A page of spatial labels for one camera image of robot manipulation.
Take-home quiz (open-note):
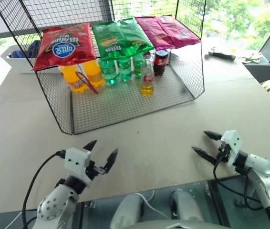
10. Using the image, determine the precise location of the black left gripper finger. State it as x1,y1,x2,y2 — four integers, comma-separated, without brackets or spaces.
103,148,119,172
82,140,98,152

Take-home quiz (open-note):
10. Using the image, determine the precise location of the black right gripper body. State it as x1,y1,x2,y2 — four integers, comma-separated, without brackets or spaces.
217,140,232,165

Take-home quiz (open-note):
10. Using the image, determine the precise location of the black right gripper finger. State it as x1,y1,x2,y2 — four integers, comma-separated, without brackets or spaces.
191,146,218,165
203,130,223,142

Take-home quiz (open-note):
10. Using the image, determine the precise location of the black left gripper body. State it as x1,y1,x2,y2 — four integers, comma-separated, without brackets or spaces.
84,159,110,185

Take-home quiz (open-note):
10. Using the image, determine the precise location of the orange soda plastic bottle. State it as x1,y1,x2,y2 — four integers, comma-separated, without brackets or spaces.
83,59,105,88
59,64,88,94

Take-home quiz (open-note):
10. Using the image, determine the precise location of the green soda plastic bottle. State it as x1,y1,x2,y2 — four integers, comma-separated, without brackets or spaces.
117,57,134,82
132,54,145,79
98,58,121,87

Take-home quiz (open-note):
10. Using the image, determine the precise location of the glass bottle with yellow drink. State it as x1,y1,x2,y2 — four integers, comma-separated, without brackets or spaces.
140,51,155,97

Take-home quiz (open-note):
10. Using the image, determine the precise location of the dark cola bottle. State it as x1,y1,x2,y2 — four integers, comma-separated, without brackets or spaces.
153,49,169,77

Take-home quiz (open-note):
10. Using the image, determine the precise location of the grey rounded robot leg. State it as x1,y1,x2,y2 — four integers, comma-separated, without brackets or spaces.
169,189,205,223
110,193,151,229

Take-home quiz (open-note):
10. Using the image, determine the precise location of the grey robot torso edge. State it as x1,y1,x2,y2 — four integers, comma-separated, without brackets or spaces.
123,219,225,229

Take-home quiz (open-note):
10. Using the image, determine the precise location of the small pale green object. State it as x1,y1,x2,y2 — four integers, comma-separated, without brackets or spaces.
238,52,262,63

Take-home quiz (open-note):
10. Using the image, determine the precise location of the red chips bag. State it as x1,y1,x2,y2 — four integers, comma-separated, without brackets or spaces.
33,22,96,72

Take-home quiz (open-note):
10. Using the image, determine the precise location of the green chips bag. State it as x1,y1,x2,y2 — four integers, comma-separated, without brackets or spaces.
111,18,155,58
92,21,129,59

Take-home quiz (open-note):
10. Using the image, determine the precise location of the magenta chips bag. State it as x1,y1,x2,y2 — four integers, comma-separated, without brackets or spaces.
135,16,174,51
157,15,201,49

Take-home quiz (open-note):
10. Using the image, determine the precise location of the white plastic bin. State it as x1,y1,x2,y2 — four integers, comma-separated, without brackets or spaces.
0,43,60,74

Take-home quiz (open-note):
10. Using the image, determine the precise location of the blue item in bin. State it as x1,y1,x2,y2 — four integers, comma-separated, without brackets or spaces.
10,40,42,59

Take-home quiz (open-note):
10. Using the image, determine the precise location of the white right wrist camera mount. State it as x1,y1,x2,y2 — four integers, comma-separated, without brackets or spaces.
220,130,243,167

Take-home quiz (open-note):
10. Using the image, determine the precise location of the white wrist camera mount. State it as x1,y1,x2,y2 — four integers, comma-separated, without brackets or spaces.
64,147,92,186
220,130,243,167

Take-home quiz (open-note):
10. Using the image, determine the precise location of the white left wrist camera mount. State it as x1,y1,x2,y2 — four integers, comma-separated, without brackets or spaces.
64,147,92,186

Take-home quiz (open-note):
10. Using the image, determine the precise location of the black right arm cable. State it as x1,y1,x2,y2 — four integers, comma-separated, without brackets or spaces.
212,146,266,211

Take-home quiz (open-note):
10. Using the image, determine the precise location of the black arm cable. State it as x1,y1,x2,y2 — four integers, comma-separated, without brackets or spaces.
212,146,266,211
21,149,67,229

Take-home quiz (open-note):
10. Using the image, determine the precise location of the black wire mesh rack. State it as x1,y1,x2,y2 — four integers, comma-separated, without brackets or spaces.
0,0,207,135

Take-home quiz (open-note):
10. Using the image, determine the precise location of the thin white cable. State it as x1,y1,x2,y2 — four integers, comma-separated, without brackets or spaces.
134,189,172,219

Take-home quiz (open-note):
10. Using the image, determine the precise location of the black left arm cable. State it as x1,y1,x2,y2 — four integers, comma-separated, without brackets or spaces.
21,149,67,229

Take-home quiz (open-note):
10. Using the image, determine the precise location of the black handled hammer tool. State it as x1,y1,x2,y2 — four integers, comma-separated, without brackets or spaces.
204,52,236,62

